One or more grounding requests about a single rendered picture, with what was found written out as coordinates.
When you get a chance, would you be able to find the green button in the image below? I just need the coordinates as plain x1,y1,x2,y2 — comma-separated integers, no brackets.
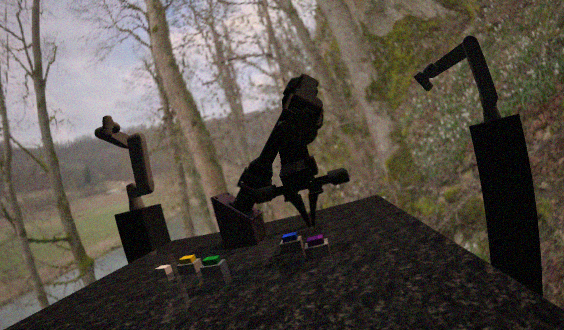
200,255,229,279

